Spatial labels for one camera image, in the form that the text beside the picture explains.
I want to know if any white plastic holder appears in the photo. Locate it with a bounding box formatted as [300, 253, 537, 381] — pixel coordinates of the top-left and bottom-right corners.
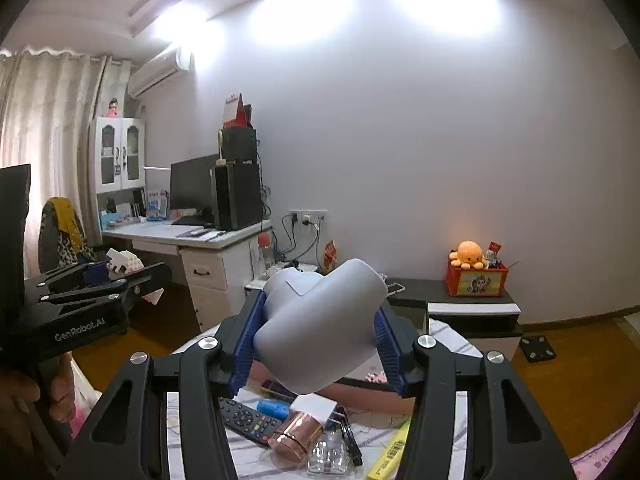
[252, 258, 388, 395]

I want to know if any white desk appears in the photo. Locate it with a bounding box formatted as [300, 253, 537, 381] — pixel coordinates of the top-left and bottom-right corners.
[100, 217, 273, 333]

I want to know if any orange octopus plush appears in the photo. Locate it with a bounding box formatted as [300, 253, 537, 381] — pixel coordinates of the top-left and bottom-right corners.
[448, 240, 488, 269]

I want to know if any white glass-door cabinet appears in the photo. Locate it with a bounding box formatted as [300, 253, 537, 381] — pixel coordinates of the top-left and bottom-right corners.
[89, 116, 147, 196]

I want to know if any clear glass bottle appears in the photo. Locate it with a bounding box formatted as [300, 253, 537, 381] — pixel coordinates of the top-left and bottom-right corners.
[307, 430, 356, 476]

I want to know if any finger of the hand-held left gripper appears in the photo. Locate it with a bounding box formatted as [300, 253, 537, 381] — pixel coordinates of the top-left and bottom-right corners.
[35, 262, 172, 311]
[25, 260, 112, 298]

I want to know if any black power cable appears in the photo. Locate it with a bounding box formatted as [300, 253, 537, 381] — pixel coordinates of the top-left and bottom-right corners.
[280, 212, 321, 266]

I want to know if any blue highlighter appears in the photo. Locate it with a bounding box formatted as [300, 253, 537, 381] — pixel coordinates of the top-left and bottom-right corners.
[257, 399, 291, 421]

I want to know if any red desk calendar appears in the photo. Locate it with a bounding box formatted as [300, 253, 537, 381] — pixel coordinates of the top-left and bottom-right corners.
[223, 92, 253, 130]

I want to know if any small white box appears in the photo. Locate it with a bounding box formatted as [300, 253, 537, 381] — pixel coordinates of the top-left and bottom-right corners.
[290, 393, 337, 426]

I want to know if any black speaker box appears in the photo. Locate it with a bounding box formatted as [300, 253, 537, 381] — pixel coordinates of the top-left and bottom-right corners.
[222, 127, 258, 165]

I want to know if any office chair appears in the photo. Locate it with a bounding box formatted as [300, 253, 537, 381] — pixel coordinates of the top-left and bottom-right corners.
[39, 197, 101, 281]

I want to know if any red printed box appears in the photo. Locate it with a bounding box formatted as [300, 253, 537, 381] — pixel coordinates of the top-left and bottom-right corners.
[446, 262, 509, 298]

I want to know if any rose gold cylinder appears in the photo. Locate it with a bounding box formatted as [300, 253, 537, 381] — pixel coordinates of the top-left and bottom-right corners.
[267, 411, 326, 463]

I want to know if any black mouse pad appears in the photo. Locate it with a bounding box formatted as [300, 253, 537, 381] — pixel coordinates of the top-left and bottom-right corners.
[175, 227, 226, 240]

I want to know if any person's left hand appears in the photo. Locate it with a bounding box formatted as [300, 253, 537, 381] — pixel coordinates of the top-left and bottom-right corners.
[0, 355, 76, 433]

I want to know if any beige curtain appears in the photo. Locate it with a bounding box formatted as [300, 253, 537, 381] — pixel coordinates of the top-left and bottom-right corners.
[0, 50, 133, 281]

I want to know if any white wall socket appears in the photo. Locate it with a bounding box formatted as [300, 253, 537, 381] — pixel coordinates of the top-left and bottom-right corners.
[289, 209, 328, 225]

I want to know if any blue white carton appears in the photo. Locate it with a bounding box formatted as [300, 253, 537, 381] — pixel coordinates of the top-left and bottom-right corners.
[146, 189, 169, 221]

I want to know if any white pink block toy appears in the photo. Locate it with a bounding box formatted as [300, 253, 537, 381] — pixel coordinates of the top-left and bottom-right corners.
[105, 247, 166, 306]

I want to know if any black remote control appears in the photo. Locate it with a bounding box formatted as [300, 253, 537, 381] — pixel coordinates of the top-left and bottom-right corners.
[218, 397, 283, 448]

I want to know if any pink printed bedsheet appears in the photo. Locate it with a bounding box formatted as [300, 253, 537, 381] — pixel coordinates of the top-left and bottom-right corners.
[570, 415, 640, 480]

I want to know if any red snack bag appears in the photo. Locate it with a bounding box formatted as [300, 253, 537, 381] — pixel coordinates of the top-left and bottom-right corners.
[322, 240, 341, 273]

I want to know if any black computer monitor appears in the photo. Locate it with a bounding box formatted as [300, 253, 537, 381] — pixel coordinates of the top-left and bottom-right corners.
[170, 154, 221, 226]

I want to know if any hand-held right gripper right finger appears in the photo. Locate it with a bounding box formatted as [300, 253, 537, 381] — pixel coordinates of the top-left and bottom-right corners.
[372, 305, 581, 480]

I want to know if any leopard print cloth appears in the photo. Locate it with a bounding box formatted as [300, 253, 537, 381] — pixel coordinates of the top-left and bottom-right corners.
[55, 230, 96, 268]

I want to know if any yellow cloth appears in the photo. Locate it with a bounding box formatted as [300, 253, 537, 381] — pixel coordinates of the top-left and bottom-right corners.
[52, 197, 83, 251]

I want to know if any white air conditioner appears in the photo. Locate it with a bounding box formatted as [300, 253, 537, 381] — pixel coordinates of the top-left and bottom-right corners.
[127, 47, 193, 98]

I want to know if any black hair clip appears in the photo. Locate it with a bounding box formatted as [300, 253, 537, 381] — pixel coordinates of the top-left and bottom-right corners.
[332, 407, 363, 467]

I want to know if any white quilted tablecloth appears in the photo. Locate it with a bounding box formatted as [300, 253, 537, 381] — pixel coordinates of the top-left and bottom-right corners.
[165, 317, 483, 480]

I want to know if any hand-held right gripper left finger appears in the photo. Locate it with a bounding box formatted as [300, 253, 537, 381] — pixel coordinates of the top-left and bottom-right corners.
[52, 289, 268, 480]

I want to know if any bottle with orange cap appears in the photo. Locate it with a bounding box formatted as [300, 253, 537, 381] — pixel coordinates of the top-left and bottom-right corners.
[257, 232, 276, 276]

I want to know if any yellow highlighter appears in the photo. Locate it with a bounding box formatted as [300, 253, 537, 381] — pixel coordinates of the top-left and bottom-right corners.
[367, 420, 413, 480]

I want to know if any black bathroom scale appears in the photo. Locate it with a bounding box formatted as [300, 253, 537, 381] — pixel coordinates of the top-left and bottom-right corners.
[519, 335, 557, 362]

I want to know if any black computer tower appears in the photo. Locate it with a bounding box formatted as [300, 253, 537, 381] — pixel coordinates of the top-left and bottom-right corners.
[210, 161, 263, 232]

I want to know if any pink storage box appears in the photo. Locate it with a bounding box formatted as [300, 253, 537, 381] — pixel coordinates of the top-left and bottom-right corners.
[250, 360, 416, 417]

